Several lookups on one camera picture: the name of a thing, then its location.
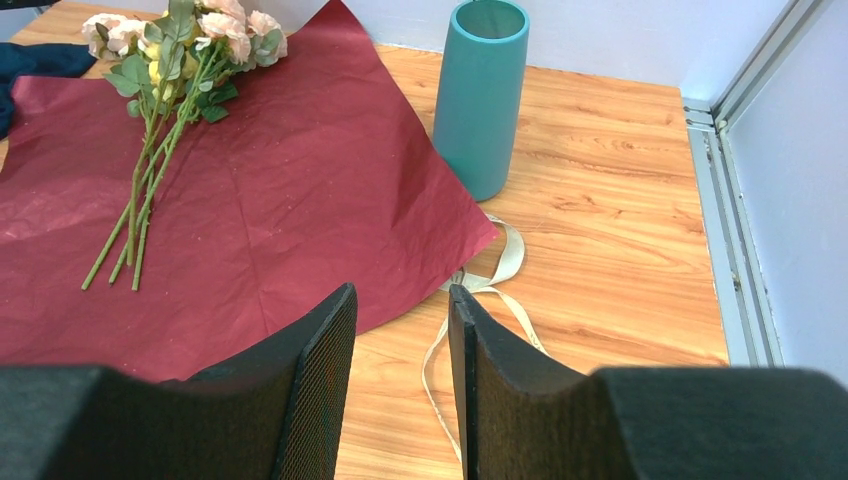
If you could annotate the pink yellow flower bunch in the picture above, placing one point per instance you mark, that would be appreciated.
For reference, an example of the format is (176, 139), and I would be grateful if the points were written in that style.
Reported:
(173, 71)

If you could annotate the teal conical vase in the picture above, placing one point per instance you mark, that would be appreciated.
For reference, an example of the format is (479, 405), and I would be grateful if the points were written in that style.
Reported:
(479, 93)

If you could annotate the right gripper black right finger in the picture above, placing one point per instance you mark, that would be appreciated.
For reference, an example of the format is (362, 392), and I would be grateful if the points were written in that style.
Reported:
(523, 415)

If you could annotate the cream ribbon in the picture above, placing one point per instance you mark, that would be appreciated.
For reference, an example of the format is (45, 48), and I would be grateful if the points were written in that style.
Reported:
(509, 264)

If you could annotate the maroon wrapping paper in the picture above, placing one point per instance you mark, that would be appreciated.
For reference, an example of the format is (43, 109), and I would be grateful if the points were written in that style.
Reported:
(320, 174)

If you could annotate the right aluminium corner post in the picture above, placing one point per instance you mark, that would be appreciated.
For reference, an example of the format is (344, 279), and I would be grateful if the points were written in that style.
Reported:
(747, 320)

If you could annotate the dark blue crumpled cloth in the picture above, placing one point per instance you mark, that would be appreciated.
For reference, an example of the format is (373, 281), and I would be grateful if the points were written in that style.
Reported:
(62, 60)

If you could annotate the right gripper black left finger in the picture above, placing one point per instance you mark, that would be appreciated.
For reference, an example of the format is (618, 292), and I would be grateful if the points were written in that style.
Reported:
(272, 411)

